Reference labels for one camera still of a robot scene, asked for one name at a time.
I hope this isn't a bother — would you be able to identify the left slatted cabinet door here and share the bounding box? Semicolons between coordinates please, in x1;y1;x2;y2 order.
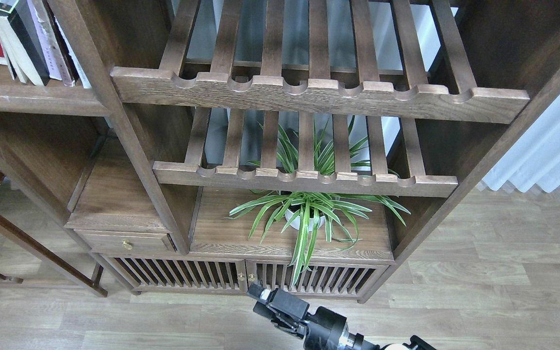
106;256;248;294

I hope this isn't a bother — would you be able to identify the right slatted cabinet door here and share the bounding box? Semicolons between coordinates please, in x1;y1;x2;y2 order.
246;261;387;299

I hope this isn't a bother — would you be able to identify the slatted cabinet door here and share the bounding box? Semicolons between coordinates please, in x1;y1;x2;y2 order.
106;256;248;294
246;261;387;299

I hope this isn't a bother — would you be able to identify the green spider plant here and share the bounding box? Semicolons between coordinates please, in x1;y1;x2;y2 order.
225;119;410;282

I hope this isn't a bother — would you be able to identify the wooden drawer brass knob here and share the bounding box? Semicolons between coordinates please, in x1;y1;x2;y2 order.
75;229;174;253

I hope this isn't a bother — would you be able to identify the white lilac book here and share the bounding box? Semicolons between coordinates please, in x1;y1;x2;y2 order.
27;0;62;80

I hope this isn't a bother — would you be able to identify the dark wooden bookshelf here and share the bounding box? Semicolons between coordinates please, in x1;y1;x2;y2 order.
0;0;560;303

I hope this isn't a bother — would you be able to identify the worn brown upright book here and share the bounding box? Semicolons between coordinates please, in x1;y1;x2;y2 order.
33;0;76;87

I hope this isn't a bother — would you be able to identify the white plant pot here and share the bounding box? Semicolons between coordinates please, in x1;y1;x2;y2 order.
284;206;325;231

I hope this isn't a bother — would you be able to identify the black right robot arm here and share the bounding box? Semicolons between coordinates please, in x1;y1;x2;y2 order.
247;283;433;350

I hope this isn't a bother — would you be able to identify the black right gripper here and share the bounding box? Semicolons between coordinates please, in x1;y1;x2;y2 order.
247;283;364;350

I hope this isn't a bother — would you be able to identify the black green cover book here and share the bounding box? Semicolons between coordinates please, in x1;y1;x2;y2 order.
0;0;50;86

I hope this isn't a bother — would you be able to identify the white upright book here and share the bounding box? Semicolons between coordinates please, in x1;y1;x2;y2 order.
54;17;92;89

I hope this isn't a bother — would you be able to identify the white curtain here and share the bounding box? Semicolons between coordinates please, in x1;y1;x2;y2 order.
478;95;560;193

